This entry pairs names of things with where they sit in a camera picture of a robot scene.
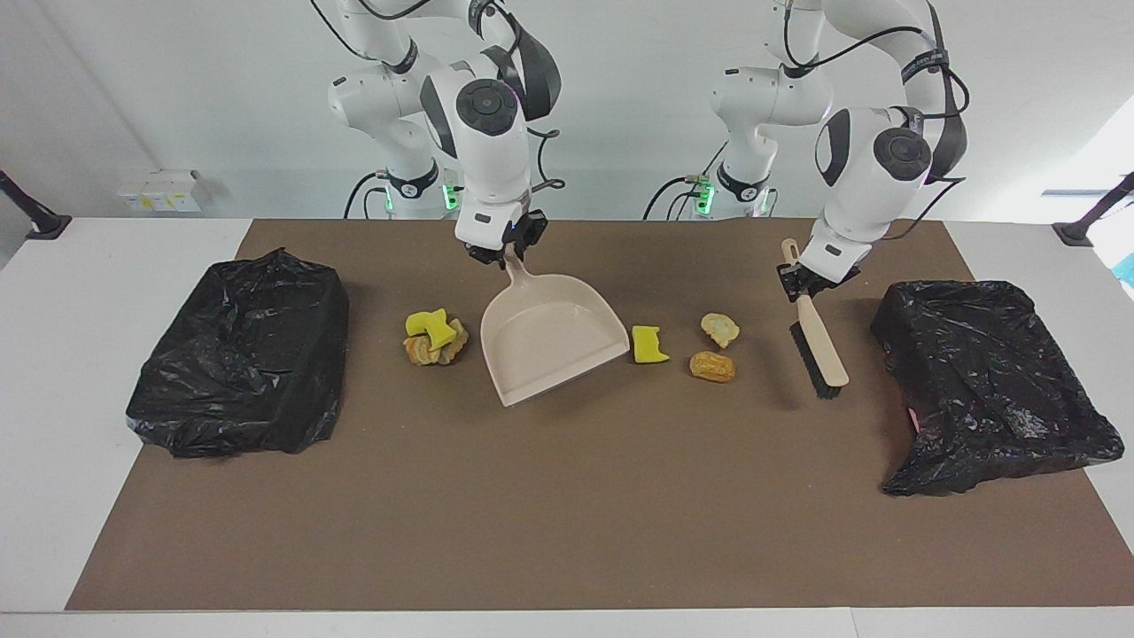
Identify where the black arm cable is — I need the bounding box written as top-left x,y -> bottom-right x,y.
780,0 -> 972,242
310,0 -> 566,194

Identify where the brown table mat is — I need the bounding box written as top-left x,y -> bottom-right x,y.
65,218 -> 1134,612

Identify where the pale cream toy nugget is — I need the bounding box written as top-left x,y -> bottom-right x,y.
700,312 -> 741,348

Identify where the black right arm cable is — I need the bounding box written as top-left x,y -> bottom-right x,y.
310,0 -> 566,194

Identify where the black camera stand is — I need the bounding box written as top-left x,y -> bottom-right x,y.
1052,173 -> 1134,247
0,170 -> 72,240

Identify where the black bag lined bin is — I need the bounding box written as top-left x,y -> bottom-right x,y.
870,279 -> 1126,497
125,247 -> 351,459

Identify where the beige plastic dustpan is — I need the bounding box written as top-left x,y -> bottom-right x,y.
479,251 -> 632,408

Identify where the black base cable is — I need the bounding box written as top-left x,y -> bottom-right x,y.
644,175 -> 714,221
344,171 -> 392,220

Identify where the white wall socket box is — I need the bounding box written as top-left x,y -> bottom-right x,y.
117,170 -> 212,214

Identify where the golden brown toy nugget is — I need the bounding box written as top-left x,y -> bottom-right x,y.
689,351 -> 737,384

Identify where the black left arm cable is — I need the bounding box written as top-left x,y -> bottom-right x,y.
780,0 -> 972,242

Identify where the yellow sponge piece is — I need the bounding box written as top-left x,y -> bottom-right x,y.
631,325 -> 672,365

